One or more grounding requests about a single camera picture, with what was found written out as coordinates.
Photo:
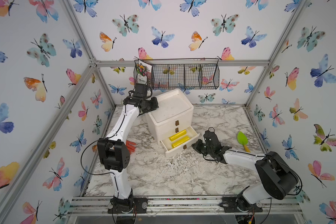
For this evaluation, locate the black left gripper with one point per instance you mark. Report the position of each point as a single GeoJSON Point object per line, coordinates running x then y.
{"type": "Point", "coordinates": [152, 101]}

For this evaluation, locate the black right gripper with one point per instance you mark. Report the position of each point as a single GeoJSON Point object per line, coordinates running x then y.
{"type": "Point", "coordinates": [196, 146]}

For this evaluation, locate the white bottom drawer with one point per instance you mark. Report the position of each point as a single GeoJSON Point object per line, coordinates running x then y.
{"type": "Point", "coordinates": [171, 152]}

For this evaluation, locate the yellow trash bag roll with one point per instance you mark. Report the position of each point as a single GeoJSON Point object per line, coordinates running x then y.
{"type": "Point", "coordinates": [177, 135]}
{"type": "Point", "coordinates": [180, 141]}

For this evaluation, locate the white top drawer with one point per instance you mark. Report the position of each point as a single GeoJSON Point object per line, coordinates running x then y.
{"type": "Point", "coordinates": [163, 122]}

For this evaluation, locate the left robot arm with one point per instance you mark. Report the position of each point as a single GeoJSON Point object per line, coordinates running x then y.
{"type": "Point", "coordinates": [113, 152]}

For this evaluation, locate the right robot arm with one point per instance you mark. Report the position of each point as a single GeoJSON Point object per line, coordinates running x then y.
{"type": "Point", "coordinates": [277, 179]}

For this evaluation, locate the white three-drawer cabinet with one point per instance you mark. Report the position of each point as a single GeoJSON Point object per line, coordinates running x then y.
{"type": "Point", "coordinates": [174, 114]}

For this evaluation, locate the seed packet in basket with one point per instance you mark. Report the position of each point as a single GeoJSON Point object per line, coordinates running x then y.
{"type": "Point", "coordinates": [143, 72]}

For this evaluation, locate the red work glove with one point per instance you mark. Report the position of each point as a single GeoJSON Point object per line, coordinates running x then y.
{"type": "Point", "coordinates": [131, 146]}

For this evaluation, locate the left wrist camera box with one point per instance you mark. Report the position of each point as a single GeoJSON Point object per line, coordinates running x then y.
{"type": "Point", "coordinates": [142, 91]}

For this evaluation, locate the black wire wall basket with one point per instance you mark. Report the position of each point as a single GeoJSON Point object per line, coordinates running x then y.
{"type": "Point", "coordinates": [184, 74]}

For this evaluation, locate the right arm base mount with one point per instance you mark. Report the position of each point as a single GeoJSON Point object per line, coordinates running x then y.
{"type": "Point", "coordinates": [238, 203]}

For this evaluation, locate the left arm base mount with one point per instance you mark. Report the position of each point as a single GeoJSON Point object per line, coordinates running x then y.
{"type": "Point", "coordinates": [131, 204]}

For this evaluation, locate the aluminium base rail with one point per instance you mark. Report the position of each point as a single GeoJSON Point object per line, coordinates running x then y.
{"type": "Point", "coordinates": [181, 205]}

